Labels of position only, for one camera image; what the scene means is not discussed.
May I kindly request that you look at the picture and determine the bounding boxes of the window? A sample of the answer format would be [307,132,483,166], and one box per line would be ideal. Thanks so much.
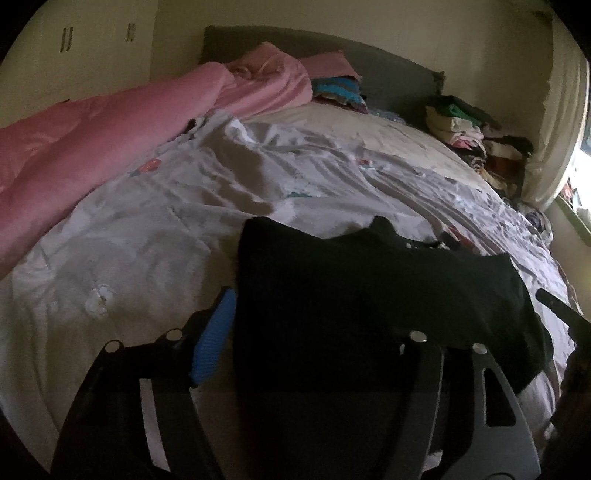
[556,138,591,241]

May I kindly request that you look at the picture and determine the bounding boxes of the dark grey headboard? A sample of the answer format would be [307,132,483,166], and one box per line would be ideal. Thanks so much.
[199,25,445,119]

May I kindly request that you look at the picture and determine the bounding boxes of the pink pillow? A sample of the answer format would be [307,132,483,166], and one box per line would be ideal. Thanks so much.
[300,51,363,83]

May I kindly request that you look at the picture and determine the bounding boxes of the cream curtain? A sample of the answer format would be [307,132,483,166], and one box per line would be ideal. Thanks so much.
[522,17,590,211]

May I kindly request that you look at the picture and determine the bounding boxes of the bag of clothes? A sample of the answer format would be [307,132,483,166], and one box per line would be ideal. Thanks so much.
[518,202,554,247]

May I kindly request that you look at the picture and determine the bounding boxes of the lilac strawberry print duvet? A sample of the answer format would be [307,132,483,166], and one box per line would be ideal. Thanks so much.
[1,114,574,466]

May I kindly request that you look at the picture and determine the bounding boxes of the cream wardrobe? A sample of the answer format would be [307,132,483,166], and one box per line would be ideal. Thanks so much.
[1,1,158,127]

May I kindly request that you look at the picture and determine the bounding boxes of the pink quilt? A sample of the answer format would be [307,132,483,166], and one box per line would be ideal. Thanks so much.
[1,43,312,275]

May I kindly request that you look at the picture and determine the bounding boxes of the beige bed sheet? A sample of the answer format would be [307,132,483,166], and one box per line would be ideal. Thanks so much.
[247,102,494,194]

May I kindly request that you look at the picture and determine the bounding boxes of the pile of folded clothes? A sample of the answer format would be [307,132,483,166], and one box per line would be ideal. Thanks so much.
[425,95,535,199]

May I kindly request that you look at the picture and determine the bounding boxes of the black long-sleeve sweatshirt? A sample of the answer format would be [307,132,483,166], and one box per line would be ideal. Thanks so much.
[231,217,554,479]

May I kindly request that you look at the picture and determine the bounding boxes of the folded colourful striped clothes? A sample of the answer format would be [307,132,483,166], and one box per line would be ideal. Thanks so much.
[311,76,368,114]

